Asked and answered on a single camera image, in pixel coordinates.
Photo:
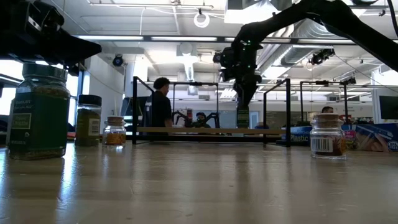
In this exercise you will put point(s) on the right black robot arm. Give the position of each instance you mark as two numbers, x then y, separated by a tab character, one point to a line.
342	18

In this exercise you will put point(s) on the wooden shelf black metal frame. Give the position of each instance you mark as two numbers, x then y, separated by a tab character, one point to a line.
211	130

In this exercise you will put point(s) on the white framed display screen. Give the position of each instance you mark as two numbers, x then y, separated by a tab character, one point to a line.
388	107

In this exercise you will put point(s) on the blue plastic wrap box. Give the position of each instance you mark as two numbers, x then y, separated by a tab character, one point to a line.
373	137

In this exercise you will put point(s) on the background black robot arm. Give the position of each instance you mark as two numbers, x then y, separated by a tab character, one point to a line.
180	118
214	118

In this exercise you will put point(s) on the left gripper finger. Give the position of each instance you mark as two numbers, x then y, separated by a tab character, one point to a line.
73	70
56	48

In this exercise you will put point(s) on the black computer monitor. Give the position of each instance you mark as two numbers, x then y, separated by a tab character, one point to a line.
126	107

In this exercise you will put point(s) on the small glass jar cork lid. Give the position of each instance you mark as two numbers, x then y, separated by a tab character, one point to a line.
114	133
328	140

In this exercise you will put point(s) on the red paper pad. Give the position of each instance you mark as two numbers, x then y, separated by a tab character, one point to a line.
71	136

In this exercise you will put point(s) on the person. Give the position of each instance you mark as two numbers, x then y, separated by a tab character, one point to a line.
161	109
327	109
201	119

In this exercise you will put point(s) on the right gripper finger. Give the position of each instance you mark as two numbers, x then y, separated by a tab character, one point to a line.
247	90

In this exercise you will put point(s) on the black ceiling camera cluster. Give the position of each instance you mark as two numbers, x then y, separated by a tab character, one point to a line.
321	56

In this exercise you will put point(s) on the green herb jar black lid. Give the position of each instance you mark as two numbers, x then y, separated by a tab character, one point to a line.
88	124

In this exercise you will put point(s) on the oregano jar green label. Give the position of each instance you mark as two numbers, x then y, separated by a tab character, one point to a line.
242	119
38	118

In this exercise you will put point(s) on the black background gantry frame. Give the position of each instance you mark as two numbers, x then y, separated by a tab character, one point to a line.
196	83
323	82

